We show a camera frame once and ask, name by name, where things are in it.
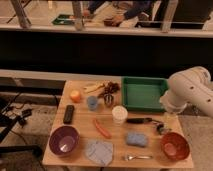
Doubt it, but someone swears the small blue cup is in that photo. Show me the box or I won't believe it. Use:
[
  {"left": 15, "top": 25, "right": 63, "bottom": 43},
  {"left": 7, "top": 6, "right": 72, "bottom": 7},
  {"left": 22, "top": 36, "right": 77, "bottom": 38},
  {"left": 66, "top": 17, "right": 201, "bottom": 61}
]
[{"left": 87, "top": 96, "right": 98, "bottom": 111}]

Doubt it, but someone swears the green tray in background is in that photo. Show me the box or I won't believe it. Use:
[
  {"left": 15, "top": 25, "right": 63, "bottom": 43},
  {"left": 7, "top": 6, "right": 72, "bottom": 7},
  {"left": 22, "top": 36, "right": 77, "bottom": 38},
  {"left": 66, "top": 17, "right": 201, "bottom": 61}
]
[{"left": 52, "top": 14, "right": 75, "bottom": 25}]

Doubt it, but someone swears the blue sponge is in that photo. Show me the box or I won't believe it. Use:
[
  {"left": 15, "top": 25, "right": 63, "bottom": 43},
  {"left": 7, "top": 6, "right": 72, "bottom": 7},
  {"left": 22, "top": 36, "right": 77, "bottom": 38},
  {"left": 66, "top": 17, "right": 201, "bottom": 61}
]
[{"left": 126, "top": 132, "right": 148, "bottom": 147}]

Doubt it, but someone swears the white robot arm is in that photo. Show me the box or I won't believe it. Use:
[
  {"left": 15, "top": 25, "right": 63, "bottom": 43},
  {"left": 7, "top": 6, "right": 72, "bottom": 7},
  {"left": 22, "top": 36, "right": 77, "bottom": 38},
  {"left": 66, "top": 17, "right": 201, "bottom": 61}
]
[{"left": 159, "top": 66, "right": 213, "bottom": 118}]

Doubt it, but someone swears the person in background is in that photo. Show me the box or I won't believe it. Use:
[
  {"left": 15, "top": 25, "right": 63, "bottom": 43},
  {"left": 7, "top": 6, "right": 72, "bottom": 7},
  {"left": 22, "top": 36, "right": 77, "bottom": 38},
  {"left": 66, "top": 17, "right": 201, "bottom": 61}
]
[{"left": 83, "top": 0, "right": 153, "bottom": 28}]

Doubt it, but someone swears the orange red bowl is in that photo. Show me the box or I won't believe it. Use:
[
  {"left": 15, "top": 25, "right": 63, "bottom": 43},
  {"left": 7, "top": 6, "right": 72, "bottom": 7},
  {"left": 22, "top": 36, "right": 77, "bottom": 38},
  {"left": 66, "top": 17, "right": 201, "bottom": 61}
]
[{"left": 160, "top": 132, "right": 190, "bottom": 161}]

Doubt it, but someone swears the silver fork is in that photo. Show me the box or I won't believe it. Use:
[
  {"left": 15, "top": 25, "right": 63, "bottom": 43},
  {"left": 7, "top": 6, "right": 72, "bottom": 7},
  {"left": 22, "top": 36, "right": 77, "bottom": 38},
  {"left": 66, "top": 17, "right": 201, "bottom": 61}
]
[{"left": 123, "top": 155, "right": 153, "bottom": 161}]

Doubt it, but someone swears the green plastic tray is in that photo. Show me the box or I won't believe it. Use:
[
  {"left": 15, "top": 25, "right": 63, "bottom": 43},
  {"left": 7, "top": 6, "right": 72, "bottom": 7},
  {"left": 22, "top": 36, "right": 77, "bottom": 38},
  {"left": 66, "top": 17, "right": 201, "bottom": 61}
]
[{"left": 121, "top": 77, "right": 168, "bottom": 112}]

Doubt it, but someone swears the grey blue folded cloth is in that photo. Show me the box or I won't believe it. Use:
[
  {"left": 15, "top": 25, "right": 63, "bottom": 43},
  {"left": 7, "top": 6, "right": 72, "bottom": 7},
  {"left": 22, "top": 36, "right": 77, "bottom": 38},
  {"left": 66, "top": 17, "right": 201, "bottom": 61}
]
[{"left": 85, "top": 140, "right": 114, "bottom": 166}]

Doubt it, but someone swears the white paper cup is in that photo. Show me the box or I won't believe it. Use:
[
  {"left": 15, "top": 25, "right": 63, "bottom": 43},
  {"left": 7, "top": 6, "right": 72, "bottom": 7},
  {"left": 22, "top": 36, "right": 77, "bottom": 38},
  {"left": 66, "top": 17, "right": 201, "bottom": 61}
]
[{"left": 112, "top": 106, "right": 128, "bottom": 124}]

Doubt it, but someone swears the orange fruit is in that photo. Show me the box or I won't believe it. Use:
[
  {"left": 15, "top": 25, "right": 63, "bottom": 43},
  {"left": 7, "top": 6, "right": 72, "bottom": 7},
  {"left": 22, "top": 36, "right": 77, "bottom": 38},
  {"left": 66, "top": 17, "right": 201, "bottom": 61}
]
[{"left": 70, "top": 90, "right": 81, "bottom": 103}]

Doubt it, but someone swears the orange carrot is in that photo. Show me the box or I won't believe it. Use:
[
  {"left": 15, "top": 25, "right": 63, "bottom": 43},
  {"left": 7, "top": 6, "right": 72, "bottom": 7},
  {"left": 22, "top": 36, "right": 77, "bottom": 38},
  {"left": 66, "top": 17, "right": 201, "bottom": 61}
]
[{"left": 93, "top": 119, "right": 111, "bottom": 139}]

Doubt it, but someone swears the purple bowl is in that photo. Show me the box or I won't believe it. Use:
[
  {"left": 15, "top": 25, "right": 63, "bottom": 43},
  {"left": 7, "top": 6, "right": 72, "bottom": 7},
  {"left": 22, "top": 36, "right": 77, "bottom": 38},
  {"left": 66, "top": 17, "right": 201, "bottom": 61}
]
[{"left": 49, "top": 126, "right": 80, "bottom": 157}]

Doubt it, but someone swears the brown dried plant bunch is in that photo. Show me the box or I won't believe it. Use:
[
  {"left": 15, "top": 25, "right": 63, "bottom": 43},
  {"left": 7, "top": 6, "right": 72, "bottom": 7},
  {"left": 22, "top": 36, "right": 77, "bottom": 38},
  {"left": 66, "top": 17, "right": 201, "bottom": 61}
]
[{"left": 98, "top": 82, "right": 120, "bottom": 98}]

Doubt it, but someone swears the black remote control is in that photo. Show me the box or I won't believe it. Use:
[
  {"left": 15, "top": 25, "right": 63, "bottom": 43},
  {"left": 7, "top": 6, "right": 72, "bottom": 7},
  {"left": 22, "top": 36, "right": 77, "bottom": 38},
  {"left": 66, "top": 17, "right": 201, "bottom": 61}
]
[{"left": 63, "top": 105, "right": 74, "bottom": 124}]

